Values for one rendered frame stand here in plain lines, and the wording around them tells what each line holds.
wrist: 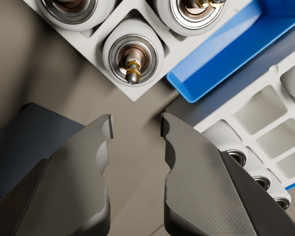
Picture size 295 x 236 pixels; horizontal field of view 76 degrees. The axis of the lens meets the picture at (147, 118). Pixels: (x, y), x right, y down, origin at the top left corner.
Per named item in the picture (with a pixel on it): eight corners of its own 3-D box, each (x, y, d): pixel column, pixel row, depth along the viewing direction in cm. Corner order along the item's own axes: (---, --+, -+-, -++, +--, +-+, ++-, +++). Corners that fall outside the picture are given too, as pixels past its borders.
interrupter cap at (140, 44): (167, 54, 29) (168, 55, 28) (139, 91, 32) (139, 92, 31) (126, 21, 26) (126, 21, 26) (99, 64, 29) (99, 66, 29)
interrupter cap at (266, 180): (247, 199, 49) (248, 201, 49) (232, 186, 46) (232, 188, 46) (274, 184, 47) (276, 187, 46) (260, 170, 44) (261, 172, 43)
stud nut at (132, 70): (143, 76, 23) (143, 78, 23) (133, 84, 24) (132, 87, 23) (132, 64, 22) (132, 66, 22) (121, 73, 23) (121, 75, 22)
